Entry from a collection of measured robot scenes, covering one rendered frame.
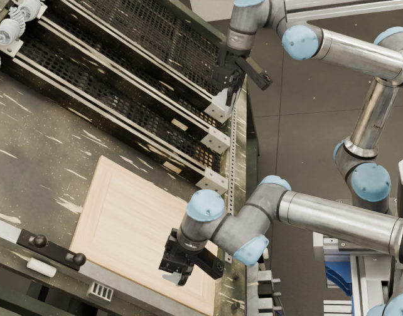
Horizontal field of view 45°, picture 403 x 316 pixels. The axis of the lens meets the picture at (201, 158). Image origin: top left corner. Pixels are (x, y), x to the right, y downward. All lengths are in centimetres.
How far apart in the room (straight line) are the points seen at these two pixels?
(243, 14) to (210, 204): 51
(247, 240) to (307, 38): 49
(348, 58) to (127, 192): 95
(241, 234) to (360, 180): 66
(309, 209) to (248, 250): 16
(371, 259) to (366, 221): 80
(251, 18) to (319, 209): 53
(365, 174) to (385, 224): 63
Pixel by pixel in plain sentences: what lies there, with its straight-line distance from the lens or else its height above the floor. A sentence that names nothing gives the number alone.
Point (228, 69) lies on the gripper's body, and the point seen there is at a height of 172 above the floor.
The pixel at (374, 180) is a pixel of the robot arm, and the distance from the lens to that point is 163.
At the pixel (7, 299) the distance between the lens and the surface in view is 153.
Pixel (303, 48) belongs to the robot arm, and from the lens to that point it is 121.
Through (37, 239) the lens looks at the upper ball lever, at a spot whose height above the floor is 152.
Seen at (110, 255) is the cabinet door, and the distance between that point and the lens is 165.
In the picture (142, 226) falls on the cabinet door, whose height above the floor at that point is 115.
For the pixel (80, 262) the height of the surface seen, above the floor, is 141.
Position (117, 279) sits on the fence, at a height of 121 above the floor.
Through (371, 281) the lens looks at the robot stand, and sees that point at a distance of 177.
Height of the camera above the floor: 243
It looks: 41 degrees down
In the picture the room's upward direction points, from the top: 17 degrees counter-clockwise
